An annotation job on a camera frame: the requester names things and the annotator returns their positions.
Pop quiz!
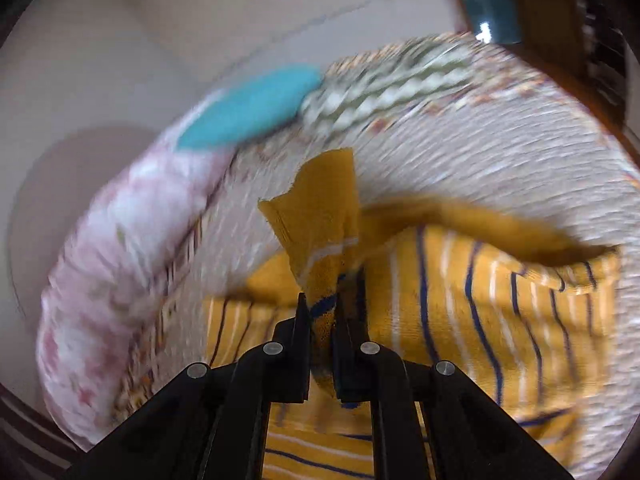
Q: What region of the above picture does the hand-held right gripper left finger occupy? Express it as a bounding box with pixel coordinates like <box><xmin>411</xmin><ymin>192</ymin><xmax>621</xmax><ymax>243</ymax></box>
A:
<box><xmin>60</xmin><ymin>292</ymin><xmax>313</xmax><ymax>480</ymax></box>

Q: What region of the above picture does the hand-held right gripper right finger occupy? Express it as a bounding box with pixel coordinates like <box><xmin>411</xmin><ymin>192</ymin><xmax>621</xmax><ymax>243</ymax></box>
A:
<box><xmin>332</xmin><ymin>276</ymin><xmax>576</xmax><ymax>480</ymax></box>

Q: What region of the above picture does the yellow striped shirt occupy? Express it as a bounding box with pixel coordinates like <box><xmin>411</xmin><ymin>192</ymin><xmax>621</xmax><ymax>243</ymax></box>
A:
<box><xmin>202</xmin><ymin>148</ymin><xmax>622</xmax><ymax>480</ymax></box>

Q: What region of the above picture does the pink floral pillow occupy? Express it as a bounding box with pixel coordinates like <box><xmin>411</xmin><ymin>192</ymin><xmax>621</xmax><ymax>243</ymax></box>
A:
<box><xmin>36</xmin><ymin>105</ymin><xmax>239</xmax><ymax>451</ymax></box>

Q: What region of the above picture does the teal pillow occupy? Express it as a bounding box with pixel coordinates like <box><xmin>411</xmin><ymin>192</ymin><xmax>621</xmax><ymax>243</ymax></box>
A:
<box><xmin>175</xmin><ymin>64</ymin><xmax>323</xmax><ymax>152</ymax></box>

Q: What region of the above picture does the patterned bed sheet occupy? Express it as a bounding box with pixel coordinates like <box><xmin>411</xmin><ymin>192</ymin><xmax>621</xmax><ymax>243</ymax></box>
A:
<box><xmin>111</xmin><ymin>30</ymin><xmax>640</xmax><ymax>480</ymax></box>

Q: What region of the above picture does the green zigzag patterned cloth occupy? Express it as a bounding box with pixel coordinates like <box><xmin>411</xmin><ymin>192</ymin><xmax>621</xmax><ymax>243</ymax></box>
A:
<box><xmin>300</xmin><ymin>38</ymin><xmax>476</xmax><ymax>136</ymax></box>

